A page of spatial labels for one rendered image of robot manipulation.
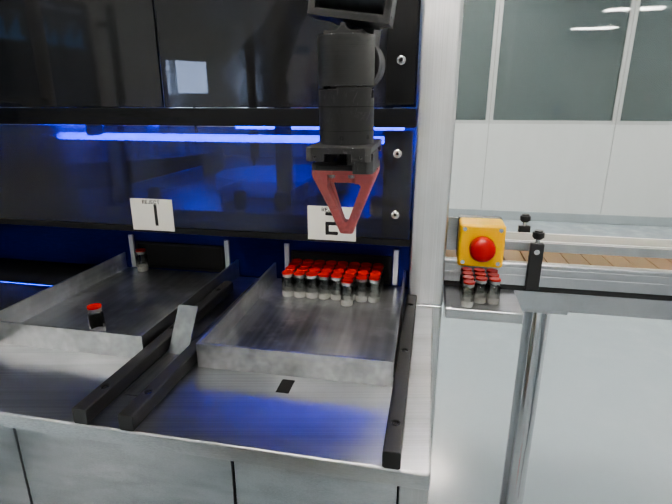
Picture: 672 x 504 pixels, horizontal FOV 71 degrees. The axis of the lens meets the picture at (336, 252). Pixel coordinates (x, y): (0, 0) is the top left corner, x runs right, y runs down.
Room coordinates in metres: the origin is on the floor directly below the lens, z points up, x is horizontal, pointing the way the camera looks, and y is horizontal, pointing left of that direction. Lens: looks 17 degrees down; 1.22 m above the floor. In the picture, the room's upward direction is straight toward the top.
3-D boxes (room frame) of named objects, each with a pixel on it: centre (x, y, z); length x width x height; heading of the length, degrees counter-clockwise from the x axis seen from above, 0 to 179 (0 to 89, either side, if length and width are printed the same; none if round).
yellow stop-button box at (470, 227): (0.77, -0.24, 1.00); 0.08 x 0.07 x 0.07; 169
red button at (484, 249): (0.73, -0.23, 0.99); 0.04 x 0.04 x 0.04; 79
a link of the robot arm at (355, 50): (0.52, -0.01, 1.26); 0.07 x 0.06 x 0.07; 168
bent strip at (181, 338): (0.56, 0.23, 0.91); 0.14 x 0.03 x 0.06; 168
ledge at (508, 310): (0.81, -0.27, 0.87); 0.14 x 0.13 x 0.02; 169
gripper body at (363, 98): (0.51, -0.01, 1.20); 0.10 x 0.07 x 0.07; 169
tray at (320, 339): (0.70, 0.03, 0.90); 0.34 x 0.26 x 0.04; 169
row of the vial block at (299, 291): (0.79, 0.01, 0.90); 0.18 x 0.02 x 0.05; 79
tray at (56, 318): (0.77, 0.36, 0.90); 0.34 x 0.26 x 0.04; 169
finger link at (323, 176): (0.53, -0.01, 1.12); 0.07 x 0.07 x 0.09; 79
